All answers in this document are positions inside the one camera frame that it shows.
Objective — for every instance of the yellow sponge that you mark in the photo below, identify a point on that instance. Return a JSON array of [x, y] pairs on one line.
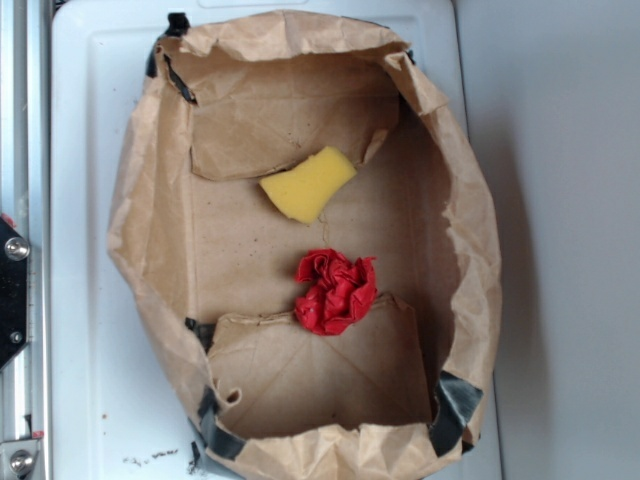
[[302, 193]]

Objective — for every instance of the crumpled red paper ball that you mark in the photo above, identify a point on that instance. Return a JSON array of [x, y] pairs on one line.
[[341, 292]]

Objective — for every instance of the brown paper bag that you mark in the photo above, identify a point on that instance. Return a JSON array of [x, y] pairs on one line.
[[212, 262]]

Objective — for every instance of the white plastic tray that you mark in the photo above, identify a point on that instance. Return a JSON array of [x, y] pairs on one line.
[[114, 413]]

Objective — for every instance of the black mounting bracket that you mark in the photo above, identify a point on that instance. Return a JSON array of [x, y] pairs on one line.
[[15, 251]]

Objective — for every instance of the aluminium frame rail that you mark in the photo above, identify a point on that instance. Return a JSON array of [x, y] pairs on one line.
[[25, 148]]

